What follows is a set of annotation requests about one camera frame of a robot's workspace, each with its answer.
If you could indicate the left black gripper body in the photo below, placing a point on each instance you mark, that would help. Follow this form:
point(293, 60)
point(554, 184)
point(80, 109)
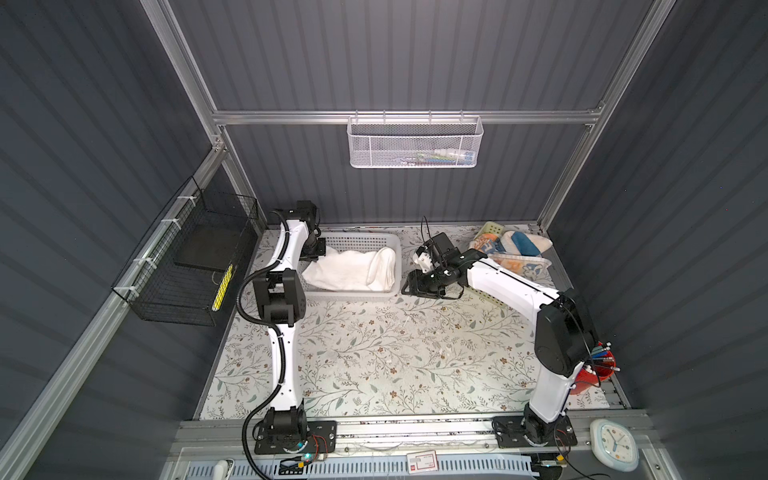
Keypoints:
point(312, 249)

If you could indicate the green plastic towel basket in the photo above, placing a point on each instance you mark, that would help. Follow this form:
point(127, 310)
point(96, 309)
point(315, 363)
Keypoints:
point(487, 240)

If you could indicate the red pen cup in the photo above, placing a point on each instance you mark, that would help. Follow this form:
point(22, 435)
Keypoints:
point(599, 368)

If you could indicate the red white label card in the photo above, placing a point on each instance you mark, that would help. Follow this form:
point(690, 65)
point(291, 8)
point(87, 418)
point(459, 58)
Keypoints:
point(422, 462)

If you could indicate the white wall clock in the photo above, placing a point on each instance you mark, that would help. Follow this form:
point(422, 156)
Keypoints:
point(613, 445)

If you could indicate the black wire wall basket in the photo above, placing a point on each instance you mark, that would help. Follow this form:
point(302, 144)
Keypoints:
point(158, 290)

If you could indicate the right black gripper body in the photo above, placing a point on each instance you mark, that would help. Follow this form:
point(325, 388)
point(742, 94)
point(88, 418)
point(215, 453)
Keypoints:
point(427, 284)

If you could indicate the blue white towel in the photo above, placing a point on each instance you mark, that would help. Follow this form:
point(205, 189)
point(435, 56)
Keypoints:
point(522, 244)

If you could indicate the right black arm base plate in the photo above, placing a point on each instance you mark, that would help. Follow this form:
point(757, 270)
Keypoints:
point(518, 431)

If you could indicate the white ventilated cable duct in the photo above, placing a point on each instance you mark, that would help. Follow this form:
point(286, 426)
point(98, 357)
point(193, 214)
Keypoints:
point(459, 466)

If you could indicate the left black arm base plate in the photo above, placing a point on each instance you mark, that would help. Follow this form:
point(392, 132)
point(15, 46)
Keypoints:
point(315, 437)

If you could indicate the white plastic laundry basket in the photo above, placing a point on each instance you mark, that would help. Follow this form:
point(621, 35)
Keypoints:
point(362, 242)

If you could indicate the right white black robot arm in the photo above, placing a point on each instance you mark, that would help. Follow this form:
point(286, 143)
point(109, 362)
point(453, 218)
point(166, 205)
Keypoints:
point(564, 334)

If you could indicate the white wire wall basket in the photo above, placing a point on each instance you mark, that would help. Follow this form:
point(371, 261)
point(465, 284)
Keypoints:
point(417, 143)

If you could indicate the white terry towel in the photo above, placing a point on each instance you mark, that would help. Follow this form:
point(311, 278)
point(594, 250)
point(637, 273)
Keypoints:
point(353, 271)

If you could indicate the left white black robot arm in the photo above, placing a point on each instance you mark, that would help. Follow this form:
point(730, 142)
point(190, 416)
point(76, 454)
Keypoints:
point(273, 297)

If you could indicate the orange patterned towel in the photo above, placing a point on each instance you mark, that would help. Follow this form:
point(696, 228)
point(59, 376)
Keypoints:
point(530, 267)

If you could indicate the black pad in basket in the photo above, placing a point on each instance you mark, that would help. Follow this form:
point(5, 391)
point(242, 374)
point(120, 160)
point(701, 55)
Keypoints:
point(208, 248)

